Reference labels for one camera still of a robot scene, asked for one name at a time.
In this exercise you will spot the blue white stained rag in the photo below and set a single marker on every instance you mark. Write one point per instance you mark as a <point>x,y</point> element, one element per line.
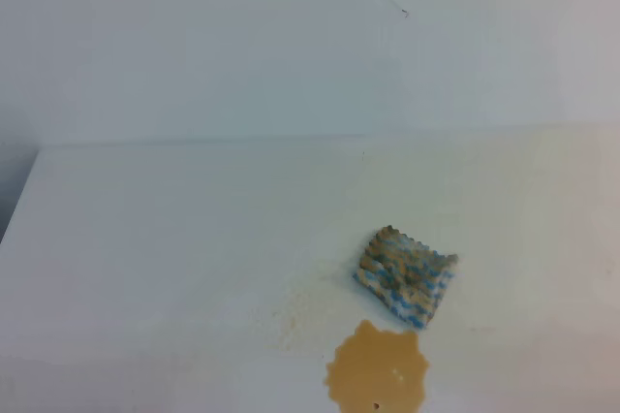
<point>408,277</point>

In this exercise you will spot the brown coffee puddle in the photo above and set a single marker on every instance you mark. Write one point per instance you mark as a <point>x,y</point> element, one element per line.
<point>377,370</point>

